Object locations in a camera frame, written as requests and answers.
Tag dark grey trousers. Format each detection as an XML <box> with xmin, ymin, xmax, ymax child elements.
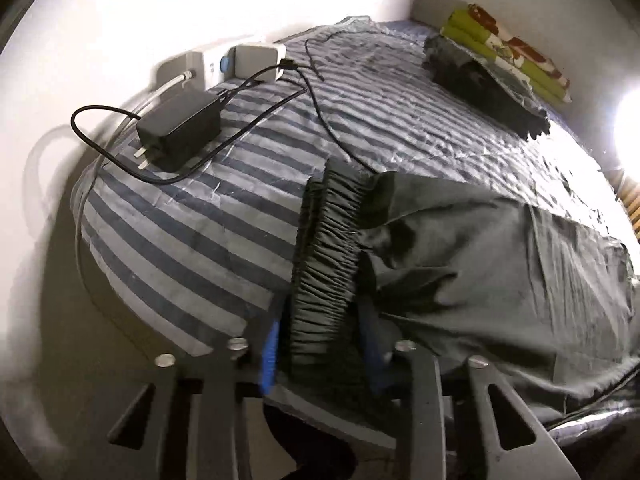
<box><xmin>261</xmin><ymin>161</ymin><xmax>640</xmax><ymax>480</ymax></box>

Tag striped blue grey bedspread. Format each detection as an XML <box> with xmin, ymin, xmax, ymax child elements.
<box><xmin>72</xmin><ymin>18</ymin><xmax>632</xmax><ymax>356</ymax></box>

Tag black power adapter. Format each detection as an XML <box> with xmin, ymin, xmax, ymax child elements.
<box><xmin>134</xmin><ymin>89</ymin><xmax>222</xmax><ymax>172</ymax></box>

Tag folded dark garment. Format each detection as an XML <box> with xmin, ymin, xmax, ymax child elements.
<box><xmin>423</xmin><ymin>36</ymin><xmax>550</xmax><ymax>140</ymax></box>

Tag bright round lamp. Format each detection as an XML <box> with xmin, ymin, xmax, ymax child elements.
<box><xmin>613</xmin><ymin>87</ymin><xmax>640</xmax><ymax>174</ymax></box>

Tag white plug-in charger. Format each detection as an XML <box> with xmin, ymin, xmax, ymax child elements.
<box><xmin>219</xmin><ymin>44</ymin><xmax>286</xmax><ymax>82</ymax></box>

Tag white power strip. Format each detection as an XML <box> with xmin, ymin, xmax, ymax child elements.
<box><xmin>154</xmin><ymin>41</ymin><xmax>289</xmax><ymax>96</ymax></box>

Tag folded green floral blanket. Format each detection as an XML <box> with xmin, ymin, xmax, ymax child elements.
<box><xmin>440</xmin><ymin>3</ymin><xmax>572</xmax><ymax>106</ymax></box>

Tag black adapter cord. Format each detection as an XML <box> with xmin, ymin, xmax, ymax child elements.
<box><xmin>69</xmin><ymin>62</ymin><xmax>309</xmax><ymax>187</ymax></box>

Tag wooden slatted bed frame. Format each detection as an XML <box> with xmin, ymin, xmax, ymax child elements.
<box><xmin>612</xmin><ymin>169</ymin><xmax>640</xmax><ymax>240</ymax></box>

